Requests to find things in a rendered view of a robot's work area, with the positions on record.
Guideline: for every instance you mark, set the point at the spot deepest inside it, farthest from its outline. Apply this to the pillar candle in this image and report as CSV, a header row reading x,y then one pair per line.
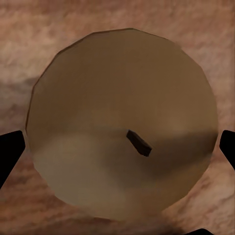
x,y
121,124

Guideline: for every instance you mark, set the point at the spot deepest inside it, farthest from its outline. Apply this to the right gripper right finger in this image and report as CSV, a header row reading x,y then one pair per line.
x,y
227,146

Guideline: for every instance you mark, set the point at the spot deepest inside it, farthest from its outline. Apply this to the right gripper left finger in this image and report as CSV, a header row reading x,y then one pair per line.
x,y
12,146

